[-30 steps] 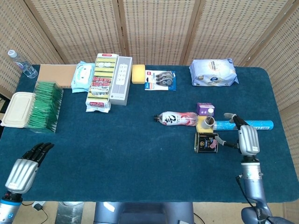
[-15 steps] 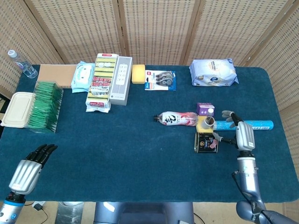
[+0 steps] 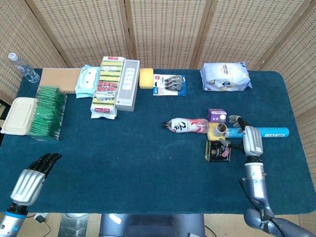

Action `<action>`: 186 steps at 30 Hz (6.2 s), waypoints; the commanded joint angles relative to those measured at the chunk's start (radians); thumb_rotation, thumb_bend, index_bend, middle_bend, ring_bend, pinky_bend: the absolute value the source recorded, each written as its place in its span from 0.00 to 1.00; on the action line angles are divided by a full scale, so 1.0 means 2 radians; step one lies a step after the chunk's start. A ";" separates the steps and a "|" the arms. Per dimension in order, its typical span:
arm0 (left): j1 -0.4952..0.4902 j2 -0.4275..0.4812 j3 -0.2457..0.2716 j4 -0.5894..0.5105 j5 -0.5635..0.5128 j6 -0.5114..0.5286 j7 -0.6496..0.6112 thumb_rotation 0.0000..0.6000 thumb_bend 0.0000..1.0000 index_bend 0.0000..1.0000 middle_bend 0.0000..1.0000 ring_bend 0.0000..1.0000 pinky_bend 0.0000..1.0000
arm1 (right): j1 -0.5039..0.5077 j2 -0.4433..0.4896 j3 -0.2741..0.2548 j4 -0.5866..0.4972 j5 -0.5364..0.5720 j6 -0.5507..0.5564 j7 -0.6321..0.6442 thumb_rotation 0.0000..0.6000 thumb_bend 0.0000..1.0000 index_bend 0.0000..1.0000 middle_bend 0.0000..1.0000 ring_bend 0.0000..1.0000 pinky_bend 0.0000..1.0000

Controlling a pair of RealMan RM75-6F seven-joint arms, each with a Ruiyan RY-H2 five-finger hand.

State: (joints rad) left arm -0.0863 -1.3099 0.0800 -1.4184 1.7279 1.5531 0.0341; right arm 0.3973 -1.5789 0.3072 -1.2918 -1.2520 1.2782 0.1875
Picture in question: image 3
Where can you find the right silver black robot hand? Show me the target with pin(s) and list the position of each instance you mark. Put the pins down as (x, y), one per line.
(253, 140)

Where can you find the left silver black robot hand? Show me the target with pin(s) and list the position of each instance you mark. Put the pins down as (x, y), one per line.
(28, 185)

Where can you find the clear bottle with white cap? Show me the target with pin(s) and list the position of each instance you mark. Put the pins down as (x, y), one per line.
(223, 118)

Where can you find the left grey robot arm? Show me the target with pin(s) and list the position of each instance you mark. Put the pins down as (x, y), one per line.
(12, 222)

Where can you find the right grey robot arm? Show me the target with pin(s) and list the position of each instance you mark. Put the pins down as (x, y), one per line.
(256, 182)

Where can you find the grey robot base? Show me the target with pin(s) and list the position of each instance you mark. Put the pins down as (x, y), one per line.
(153, 225)

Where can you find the blue rolled tube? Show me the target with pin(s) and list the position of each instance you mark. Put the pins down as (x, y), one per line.
(274, 132)

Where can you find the white lint roller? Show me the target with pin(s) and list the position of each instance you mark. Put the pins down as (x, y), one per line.
(217, 133)

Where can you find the black luncheon meat can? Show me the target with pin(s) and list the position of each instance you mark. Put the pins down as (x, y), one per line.
(214, 153)

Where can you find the small yellow sponge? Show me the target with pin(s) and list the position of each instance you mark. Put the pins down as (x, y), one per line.
(210, 137)

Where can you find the small purple box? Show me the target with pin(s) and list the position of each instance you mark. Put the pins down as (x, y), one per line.
(213, 115)

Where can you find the beige lidded food container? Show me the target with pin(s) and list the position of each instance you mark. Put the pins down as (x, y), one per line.
(18, 116)

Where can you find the white blue tissue pack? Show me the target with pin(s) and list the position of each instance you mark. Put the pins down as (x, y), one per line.
(224, 76)

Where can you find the pink labelled drink bottle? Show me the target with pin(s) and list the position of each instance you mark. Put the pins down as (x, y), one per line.
(184, 126)

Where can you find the clear box of green packets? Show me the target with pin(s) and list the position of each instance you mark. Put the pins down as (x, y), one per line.
(48, 113)

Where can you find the dark blue table mat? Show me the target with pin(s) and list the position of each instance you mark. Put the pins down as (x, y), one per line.
(123, 172)

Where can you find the correction tape blister pack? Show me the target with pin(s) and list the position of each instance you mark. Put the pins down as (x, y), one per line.
(170, 85)

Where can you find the brown spiral notebook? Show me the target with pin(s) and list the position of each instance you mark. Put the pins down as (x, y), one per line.
(59, 80)

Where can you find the clear plastic water bottle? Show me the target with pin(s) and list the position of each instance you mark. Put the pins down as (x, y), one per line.
(23, 67)

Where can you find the light blue wet wipes pack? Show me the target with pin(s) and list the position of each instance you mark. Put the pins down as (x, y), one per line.
(86, 81)

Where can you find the yellow sponge multipack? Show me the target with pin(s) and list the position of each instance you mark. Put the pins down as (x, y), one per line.
(106, 91)

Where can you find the large yellow sponge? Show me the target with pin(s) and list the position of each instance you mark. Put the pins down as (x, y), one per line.
(146, 78)

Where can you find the white power strip box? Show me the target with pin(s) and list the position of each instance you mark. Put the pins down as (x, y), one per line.
(128, 86)

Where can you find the bamboo folding screen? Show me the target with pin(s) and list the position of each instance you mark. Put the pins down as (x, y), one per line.
(168, 32)

